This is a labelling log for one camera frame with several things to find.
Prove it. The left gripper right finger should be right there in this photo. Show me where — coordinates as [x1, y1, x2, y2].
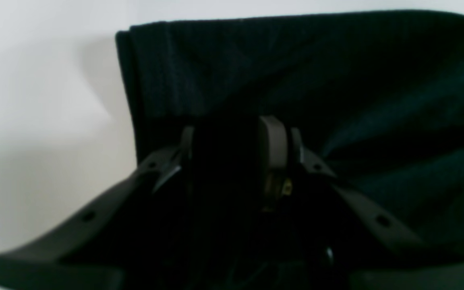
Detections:
[258, 116, 464, 290]

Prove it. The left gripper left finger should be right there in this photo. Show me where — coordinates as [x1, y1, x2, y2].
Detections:
[0, 126, 195, 290]

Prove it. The black T-shirt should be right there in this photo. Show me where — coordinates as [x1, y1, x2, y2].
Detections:
[116, 10, 464, 251]

